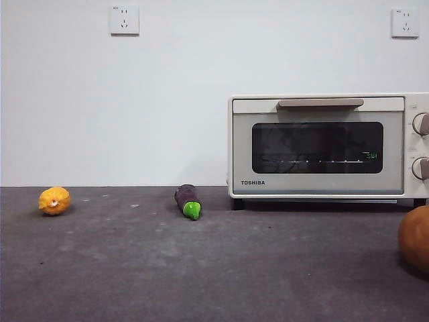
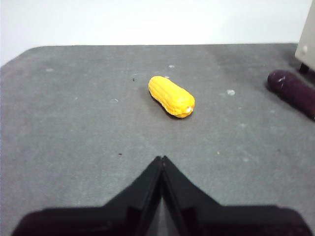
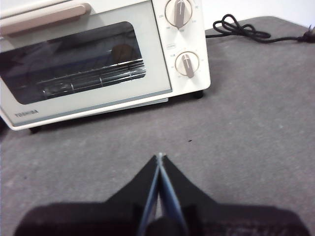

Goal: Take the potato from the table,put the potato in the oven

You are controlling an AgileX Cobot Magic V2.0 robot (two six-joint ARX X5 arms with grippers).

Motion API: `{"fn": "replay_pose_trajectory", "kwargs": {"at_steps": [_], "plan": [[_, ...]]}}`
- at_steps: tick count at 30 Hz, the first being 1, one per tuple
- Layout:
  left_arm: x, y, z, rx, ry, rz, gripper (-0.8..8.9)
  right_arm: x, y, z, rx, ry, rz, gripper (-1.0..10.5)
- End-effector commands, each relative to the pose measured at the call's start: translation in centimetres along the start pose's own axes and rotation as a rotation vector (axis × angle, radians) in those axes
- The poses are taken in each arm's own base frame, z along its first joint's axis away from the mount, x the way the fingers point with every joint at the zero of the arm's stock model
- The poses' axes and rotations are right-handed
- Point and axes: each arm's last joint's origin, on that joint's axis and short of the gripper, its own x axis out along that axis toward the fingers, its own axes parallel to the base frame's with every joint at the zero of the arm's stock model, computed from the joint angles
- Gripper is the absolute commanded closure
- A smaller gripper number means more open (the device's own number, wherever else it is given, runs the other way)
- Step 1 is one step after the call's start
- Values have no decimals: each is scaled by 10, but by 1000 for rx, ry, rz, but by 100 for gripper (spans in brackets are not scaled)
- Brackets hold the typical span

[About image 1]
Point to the purple toy eggplant green stem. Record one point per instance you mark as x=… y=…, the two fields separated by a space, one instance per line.
x=184 y=198

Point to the cream Toshiba toaster oven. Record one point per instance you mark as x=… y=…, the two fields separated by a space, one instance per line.
x=407 y=141

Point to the brown potato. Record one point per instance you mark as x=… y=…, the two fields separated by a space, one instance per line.
x=415 y=238

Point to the white wall socket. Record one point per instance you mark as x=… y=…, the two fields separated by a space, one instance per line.
x=405 y=23
x=124 y=20

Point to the yellow bumpy toy fruit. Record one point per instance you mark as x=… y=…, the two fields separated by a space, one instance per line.
x=53 y=201

